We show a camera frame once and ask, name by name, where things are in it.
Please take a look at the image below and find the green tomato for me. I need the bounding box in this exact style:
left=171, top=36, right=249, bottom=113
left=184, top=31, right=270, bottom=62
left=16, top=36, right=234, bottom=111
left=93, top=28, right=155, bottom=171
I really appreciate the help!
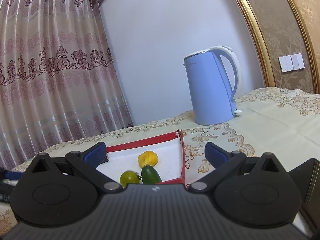
left=119, top=170, right=141, bottom=188

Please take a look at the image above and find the yellow fruit piece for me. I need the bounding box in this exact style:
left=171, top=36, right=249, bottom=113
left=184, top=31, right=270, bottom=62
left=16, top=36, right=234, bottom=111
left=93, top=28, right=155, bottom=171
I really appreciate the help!
left=138, top=151, right=158, bottom=168

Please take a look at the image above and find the red shallow box tray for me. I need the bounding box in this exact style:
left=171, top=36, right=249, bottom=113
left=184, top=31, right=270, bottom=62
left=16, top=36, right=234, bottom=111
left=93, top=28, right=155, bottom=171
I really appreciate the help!
left=97, top=130, right=185, bottom=184

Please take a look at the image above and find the blue electric kettle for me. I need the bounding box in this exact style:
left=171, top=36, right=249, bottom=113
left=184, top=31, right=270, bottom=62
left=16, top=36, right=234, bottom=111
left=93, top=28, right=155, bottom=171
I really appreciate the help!
left=183, top=46, right=242, bottom=126

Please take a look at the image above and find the dark green cucumber end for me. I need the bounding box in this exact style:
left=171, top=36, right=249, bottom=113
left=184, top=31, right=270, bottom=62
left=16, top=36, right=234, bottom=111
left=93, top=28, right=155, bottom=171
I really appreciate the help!
left=141, top=165, right=162, bottom=184

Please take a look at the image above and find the cream embroidered tablecloth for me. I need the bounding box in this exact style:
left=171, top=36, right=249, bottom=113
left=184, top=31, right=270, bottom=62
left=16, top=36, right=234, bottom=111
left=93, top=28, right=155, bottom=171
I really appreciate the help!
left=0, top=86, right=320, bottom=238

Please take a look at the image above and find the black smartphone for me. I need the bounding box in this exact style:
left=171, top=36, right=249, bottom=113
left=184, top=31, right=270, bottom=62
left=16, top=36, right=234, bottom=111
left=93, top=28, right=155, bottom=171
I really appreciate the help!
left=288, top=158, right=320, bottom=232

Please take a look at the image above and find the pink patterned curtain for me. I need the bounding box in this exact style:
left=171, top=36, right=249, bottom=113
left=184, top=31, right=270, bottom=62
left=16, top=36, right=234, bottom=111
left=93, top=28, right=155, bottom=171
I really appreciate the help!
left=1, top=0, right=132, bottom=169

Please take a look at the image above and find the white wall switch panel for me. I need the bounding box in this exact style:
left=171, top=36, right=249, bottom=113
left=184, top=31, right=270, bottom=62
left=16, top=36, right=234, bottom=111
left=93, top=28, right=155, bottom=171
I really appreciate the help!
left=279, top=53, right=305, bottom=73

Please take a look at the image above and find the gold wall frame moulding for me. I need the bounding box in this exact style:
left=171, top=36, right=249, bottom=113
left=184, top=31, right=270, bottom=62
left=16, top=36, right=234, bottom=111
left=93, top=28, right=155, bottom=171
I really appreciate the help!
left=235, top=0, right=319, bottom=94

